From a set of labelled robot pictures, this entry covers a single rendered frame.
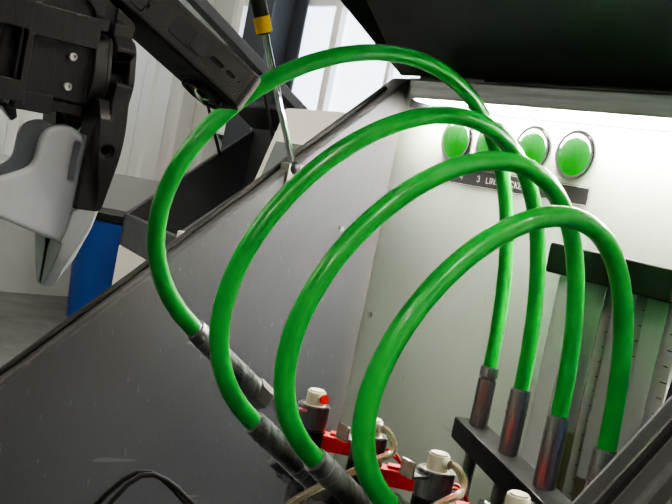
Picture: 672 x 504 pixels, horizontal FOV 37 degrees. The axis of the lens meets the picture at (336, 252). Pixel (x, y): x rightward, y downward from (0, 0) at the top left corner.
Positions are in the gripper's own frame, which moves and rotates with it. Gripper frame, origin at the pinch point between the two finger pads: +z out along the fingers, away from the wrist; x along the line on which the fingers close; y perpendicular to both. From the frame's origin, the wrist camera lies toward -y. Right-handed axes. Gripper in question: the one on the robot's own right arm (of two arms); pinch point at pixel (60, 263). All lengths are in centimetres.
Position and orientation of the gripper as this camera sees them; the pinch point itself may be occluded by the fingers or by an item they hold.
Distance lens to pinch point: 60.0
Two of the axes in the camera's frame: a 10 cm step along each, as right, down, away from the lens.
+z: -1.9, 9.8, 0.7
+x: 5.7, 1.7, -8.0
